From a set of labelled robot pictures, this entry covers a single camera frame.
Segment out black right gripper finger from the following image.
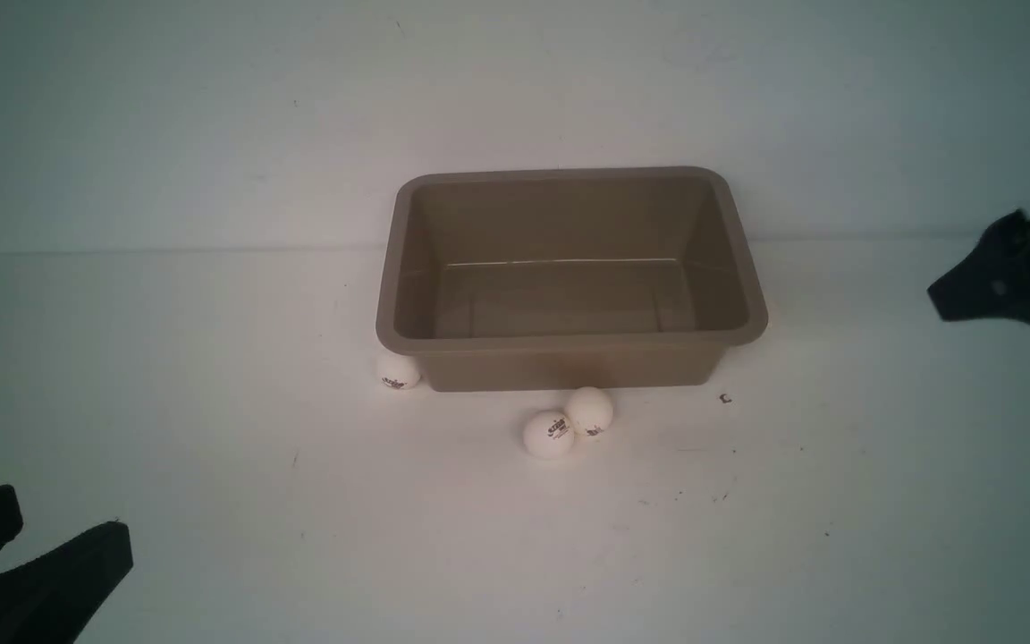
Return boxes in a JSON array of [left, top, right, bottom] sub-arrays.
[[927, 209, 1030, 326]]

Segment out tan plastic rectangular bin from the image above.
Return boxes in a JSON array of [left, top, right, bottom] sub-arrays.
[[376, 166, 768, 393]]

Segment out white ball with logo front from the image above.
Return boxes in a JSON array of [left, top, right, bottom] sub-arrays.
[[522, 409, 576, 460]]

